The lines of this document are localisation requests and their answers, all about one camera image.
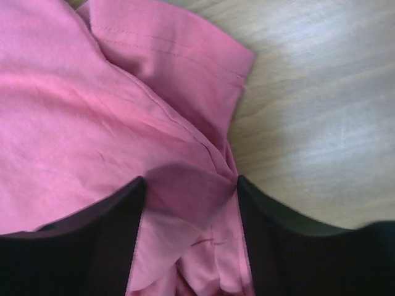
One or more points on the pink polo shirt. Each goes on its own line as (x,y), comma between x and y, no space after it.
(93,97)

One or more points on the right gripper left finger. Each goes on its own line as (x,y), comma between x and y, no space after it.
(87,253)

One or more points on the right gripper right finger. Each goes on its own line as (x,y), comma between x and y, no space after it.
(292,254)

